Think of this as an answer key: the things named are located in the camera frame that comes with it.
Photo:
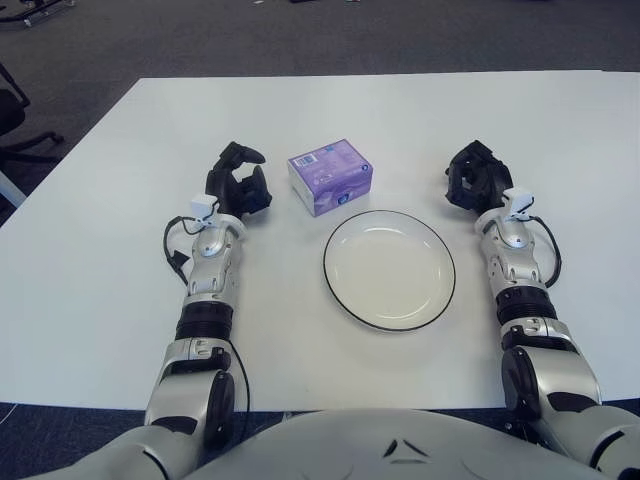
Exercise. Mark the purple tissue paper pack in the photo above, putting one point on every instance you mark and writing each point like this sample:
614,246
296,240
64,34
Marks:
327,170

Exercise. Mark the black office chair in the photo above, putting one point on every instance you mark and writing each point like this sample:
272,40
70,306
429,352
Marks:
10,112

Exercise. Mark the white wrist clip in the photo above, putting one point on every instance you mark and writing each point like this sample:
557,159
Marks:
517,200
204,205

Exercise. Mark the grey robot torso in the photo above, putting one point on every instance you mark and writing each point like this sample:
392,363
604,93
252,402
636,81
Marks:
350,450

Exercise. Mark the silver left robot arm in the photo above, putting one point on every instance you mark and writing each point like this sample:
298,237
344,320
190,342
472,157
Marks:
210,270

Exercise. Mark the white plate black rim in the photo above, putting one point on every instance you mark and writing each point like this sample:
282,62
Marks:
390,272

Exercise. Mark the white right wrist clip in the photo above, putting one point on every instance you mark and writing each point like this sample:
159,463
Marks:
517,200

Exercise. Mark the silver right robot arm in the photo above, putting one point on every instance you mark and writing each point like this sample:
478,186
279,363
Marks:
520,270

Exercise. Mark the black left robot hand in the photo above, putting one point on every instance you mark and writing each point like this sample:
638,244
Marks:
235,187

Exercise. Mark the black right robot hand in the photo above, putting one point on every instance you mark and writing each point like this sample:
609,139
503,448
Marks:
482,185

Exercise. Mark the black chair base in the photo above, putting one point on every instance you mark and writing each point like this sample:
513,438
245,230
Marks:
20,10

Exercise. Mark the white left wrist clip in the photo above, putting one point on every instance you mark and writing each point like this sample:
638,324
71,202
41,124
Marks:
204,205

